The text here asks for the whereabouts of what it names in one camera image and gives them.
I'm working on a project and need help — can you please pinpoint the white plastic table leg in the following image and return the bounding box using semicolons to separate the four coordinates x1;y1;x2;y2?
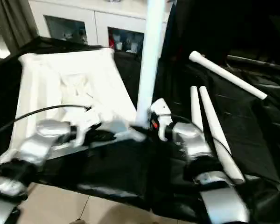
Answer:
189;50;268;100
199;85;245;185
135;0;166;128
190;85;205;133

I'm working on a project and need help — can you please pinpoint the white table frame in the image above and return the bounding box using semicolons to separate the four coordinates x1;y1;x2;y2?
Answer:
0;48;147;165

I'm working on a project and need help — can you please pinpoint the black work mat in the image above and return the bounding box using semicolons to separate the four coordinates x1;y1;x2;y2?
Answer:
0;36;280;224

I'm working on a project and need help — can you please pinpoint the dark metal rod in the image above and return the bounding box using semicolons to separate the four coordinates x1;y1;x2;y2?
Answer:
227;55;280;70

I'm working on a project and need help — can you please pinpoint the white glass-door cabinet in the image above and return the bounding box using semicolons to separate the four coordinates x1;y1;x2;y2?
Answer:
29;0;173;54

